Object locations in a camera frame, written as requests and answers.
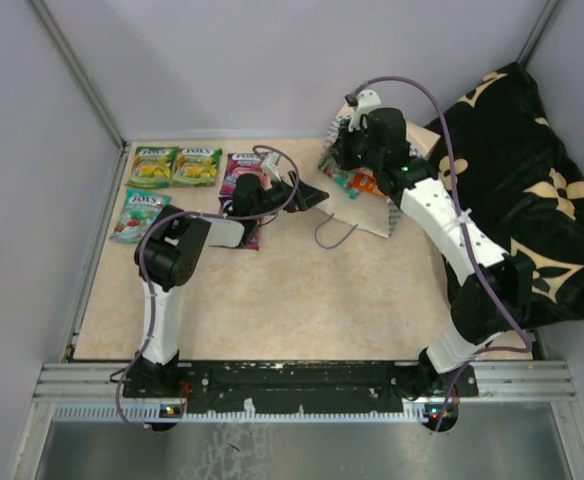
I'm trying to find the fruits candy bag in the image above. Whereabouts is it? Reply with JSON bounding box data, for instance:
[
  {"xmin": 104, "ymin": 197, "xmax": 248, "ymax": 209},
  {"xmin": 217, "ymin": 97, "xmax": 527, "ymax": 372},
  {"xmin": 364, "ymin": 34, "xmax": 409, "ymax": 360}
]
[{"xmin": 348, "ymin": 168, "xmax": 384, "ymax": 197}]

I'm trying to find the aluminium frame rail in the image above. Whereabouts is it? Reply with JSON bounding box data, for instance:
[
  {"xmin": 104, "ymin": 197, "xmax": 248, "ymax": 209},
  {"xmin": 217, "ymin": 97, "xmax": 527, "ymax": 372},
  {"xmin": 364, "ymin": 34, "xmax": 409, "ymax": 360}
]
[{"xmin": 35, "ymin": 360, "xmax": 577, "ymax": 402}]

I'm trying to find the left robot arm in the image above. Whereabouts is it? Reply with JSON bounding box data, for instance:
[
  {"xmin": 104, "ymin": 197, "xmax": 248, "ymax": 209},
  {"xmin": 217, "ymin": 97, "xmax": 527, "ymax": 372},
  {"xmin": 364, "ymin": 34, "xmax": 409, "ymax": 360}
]
[{"xmin": 121, "ymin": 171, "xmax": 329, "ymax": 398}]

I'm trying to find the teal snack bag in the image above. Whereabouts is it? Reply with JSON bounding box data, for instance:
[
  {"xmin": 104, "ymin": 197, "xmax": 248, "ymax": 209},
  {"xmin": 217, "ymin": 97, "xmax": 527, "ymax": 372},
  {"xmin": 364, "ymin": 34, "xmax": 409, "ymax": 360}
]
[
  {"xmin": 320, "ymin": 160, "xmax": 359, "ymax": 199},
  {"xmin": 110, "ymin": 188, "xmax": 172, "ymax": 244}
]

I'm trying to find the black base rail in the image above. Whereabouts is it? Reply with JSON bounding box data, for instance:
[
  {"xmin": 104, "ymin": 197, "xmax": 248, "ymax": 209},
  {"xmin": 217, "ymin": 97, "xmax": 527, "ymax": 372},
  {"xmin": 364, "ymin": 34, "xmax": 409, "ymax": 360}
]
[{"xmin": 122, "ymin": 359, "xmax": 478, "ymax": 414}]

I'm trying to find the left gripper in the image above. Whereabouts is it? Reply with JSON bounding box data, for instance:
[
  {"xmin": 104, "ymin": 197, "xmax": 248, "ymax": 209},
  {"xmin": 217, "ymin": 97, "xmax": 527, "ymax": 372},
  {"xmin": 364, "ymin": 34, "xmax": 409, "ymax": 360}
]
[{"xmin": 252, "ymin": 172, "xmax": 329, "ymax": 221}]

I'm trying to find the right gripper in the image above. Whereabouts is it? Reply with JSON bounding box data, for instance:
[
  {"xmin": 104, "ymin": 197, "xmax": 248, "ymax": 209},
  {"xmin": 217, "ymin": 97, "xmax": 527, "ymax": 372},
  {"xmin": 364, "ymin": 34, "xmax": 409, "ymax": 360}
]
[{"xmin": 327, "ymin": 118, "xmax": 381, "ymax": 174}]

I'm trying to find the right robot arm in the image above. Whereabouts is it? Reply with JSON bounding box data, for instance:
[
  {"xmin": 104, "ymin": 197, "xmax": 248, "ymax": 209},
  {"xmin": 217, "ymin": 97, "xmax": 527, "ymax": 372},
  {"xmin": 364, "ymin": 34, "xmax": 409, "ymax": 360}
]
[{"xmin": 328, "ymin": 107, "xmax": 533, "ymax": 396}]

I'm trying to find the purple snack bag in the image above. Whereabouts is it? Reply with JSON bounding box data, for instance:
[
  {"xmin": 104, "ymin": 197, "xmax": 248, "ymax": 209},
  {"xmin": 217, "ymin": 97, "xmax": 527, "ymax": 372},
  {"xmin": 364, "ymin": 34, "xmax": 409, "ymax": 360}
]
[
  {"xmin": 219, "ymin": 153, "xmax": 267, "ymax": 197},
  {"xmin": 219, "ymin": 196, "xmax": 261, "ymax": 251}
]

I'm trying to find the black floral blanket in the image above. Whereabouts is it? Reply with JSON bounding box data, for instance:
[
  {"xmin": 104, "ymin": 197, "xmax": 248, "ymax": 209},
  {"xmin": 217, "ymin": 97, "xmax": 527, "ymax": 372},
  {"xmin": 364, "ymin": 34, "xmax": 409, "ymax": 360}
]
[{"xmin": 427, "ymin": 62, "xmax": 584, "ymax": 327}]

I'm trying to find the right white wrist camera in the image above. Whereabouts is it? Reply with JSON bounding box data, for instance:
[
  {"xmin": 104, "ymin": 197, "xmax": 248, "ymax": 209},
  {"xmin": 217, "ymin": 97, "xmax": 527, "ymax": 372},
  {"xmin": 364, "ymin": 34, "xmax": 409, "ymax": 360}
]
[{"xmin": 345, "ymin": 89, "xmax": 382, "ymax": 132}]

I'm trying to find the green candy bag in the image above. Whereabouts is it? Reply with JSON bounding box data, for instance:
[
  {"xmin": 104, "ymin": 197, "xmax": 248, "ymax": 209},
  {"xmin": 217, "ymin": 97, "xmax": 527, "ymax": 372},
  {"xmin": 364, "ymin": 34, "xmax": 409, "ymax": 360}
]
[
  {"xmin": 127, "ymin": 146, "xmax": 178, "ymax": 189},
  {"xmin": 171, "ymin": 147, "xmax": 222, "ymax": 187}
]

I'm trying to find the blue checkered paper bag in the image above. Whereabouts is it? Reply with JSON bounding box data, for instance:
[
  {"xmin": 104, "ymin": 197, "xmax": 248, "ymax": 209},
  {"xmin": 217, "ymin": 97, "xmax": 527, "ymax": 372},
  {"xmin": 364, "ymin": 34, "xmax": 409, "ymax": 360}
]
[{"xmin": 314, "ymin": 102, "xmax": 443, "ymax": 250}]

